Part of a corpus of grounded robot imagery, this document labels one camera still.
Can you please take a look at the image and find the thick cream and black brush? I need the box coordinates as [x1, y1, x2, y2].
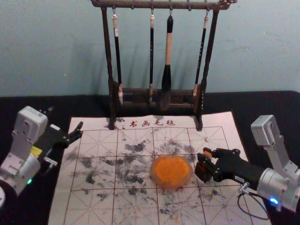
[159, 15, 174, 111]

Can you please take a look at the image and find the white grid calligraphy felt mat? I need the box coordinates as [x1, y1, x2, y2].
[48, 111, 268, 225]

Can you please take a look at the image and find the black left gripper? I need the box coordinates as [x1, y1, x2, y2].
[31, 106, 84, 165]

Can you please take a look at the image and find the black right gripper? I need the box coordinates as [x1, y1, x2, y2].
[194, 147, 268, 184]

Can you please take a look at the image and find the black table cloth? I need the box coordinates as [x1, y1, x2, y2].
[0, 90, 300, 225]

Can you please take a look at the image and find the thin black brush white cap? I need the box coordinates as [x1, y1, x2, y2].
[148, 14, 156, 105]
[192, 15, 210, 97]
[112, 13, 124, 106]

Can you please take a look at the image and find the thin dark right gripper cable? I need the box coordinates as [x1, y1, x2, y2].
[237, 182, 270, 221]

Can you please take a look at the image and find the clear dish of orange pigment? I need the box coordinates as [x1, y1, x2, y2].
[150, 153, 194, 191]

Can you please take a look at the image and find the dark wooden brush rack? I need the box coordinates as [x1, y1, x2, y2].
[90, 0, 238, 132]

